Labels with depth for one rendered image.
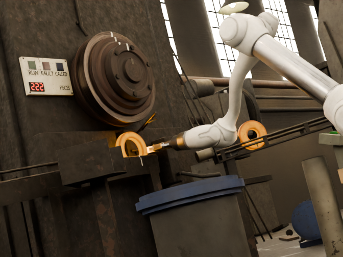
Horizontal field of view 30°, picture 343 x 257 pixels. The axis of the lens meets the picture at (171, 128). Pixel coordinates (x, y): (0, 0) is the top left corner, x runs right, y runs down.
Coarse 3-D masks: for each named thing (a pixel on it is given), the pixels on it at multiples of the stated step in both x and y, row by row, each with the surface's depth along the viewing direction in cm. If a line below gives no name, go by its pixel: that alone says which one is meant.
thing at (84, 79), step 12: (96, 36) 309; (108, 36) 315; (120, 36) 321; (84, 48) 305; (84, 60) 298; (84, 72) 296; (84, 84) 298; (84, 96) 300; (96, 96) 297; (96, 108) 301; (108, 108) 301; (108, 120) 307; (120, 120) 304; (132, 120) 310
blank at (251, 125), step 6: (252, 120) 336; (240, 126) 335; (246, 126) 334; (252, 126) 335; (258, 126) 336; (240, 132) 333; (246, 132) 334; (258, 132) 335; (264, 132) 336; (240, 138) 332; (246, 138) 333; (246, 144) 332; (258, 144) 334
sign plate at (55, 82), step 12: (24, 60) 289; (36, 60) 294; (48, 60) 300; (60, 60) 305; (24, 72) 287; (36, 72) 292; (48, 72) 298; (60, 72) 303; (24, 84) 287; (36, 84) 290; (48, 84) 296; (60, 84) 301
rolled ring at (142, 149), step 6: (126, 132) 309; (132, 132) 312; (120, 138) 305; (126, 138) 307; (132, 138) 311; (138, 138) 313; (120, 144) 304; (138, 144) 314; (144, 144) 315; (138, 150) 315; (144, 150) 314; (126, 156) 304
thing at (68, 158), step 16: (80, 144) 243; (96, 144) 242; (64, 160) 243; (80, 160) 242; (96, 160) 241; (112, 160) 267; (64, 176) 242; (80, 176) 241; (96, 176) 241; (112, 176) 266; (96, 192) 252; (96, 208) 252; (112, 208) 255; (112, 224) 250; (112, 240) 249; (112, 256) 248
